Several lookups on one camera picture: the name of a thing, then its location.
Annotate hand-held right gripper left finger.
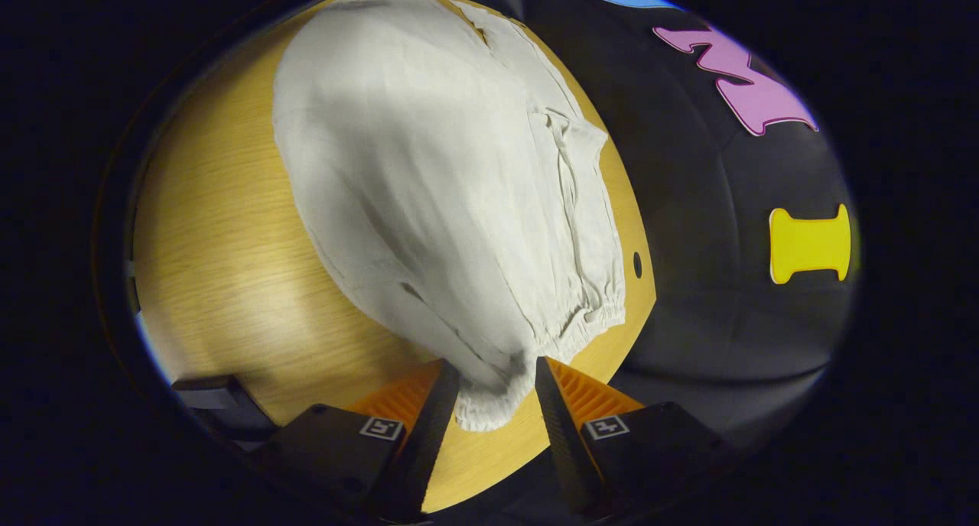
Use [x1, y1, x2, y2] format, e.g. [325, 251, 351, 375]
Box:
[245, 360, 462, 523]

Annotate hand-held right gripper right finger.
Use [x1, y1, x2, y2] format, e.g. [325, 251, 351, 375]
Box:
[534, 356, 735, 521]

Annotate white jeans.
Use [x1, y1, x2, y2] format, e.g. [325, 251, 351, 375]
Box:
[272, 0, 628, 433]

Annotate dark box-shaped object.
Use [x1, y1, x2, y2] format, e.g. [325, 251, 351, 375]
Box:
[171, 373, 278, 444]

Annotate black backdrop cloth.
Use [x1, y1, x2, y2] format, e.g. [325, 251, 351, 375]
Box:
[428, 0, 861, 450]

